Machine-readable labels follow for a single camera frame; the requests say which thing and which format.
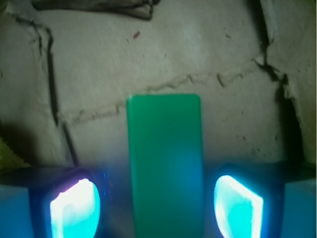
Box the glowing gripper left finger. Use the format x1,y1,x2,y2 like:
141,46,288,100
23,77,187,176
0,167,101,238

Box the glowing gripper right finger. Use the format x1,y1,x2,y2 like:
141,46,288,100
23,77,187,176
213,162,317,238

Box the green rectangular block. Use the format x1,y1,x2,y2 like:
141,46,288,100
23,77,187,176
126,94,204,238

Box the yellow towel cloth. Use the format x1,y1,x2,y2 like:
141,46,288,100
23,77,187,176
0,137,31,169

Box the brown paper bag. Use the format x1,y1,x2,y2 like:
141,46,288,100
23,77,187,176
0,0,317,238

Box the brown wood bark piece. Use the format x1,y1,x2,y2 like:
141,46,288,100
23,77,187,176
31,0,159,20

